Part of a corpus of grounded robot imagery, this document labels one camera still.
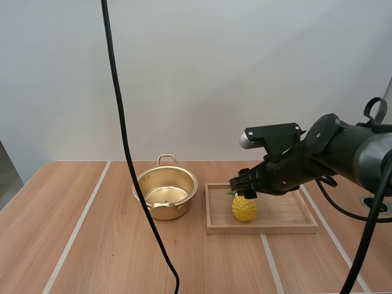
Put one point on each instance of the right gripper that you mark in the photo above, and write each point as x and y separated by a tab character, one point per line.
277	176

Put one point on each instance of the yellow toy pineapple green crown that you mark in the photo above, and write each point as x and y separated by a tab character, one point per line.
244	209

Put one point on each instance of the shallow wooden tray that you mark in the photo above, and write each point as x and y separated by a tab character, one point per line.
281	214

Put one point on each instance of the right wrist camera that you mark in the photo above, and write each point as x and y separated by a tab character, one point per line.
275	134

